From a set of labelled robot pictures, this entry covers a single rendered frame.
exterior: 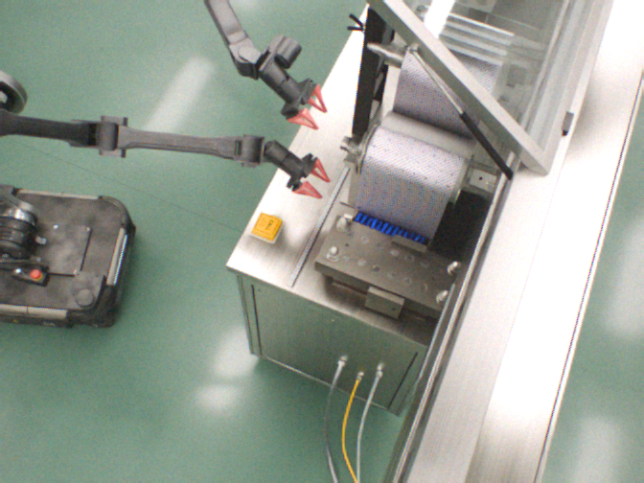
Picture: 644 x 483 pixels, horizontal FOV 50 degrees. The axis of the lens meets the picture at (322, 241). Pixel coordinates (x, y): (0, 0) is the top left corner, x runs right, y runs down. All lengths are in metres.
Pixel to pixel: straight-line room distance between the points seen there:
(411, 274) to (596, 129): 0.59
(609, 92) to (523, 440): 0.89
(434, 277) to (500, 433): 0.65
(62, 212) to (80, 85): 0.89
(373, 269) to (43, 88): 2.29
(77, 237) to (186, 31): 1.41
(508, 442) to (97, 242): 1.97
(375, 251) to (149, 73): 2.06
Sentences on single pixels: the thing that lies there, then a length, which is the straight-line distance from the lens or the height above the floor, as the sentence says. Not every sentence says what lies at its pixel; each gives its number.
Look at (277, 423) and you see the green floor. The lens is 2.79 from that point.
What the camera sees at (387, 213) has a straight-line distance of 1.92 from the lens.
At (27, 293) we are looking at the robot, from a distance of 2.89.
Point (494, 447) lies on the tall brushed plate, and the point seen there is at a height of 1.44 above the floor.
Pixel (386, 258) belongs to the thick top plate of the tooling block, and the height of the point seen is 1.03.
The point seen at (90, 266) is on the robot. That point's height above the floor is 0.24.
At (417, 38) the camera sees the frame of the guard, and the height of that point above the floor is 1.88.
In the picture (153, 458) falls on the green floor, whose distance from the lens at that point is 2.82.
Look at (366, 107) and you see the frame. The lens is 2.14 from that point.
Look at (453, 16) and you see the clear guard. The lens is 1.29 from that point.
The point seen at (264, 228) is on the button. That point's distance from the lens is 2.05.
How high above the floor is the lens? 2.73
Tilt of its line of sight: 63 degrees down
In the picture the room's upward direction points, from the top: 5 degrees clockwise
